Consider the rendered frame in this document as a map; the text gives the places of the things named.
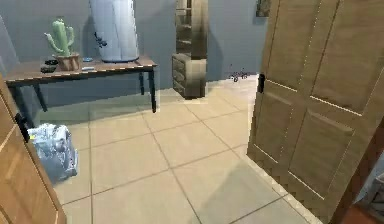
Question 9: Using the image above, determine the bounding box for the green cactus in brown pot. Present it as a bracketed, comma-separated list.
[44, 18, 81, 72]

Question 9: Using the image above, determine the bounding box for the brown tall shelf unit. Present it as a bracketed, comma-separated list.
[171, 0, 210, 100]

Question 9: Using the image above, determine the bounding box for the framed wall picture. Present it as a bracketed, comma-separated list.
[255, 0, 272, 18]

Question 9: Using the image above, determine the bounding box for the small dark floor object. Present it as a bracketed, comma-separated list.
[228, 68, 249, 83]

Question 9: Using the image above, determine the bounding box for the black door handle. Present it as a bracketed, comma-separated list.
[257, 73, 266, 94]
[14, 112, 31, 144]

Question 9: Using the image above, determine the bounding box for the dark wooden side table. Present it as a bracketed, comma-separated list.
[4, 55, 158, 129]

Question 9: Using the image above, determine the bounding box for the pale blue crumpled bag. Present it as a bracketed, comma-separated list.
[27, 123, 79, 185]

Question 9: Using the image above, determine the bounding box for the brown panelled room door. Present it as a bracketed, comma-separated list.
[246, 0, 384, 224]

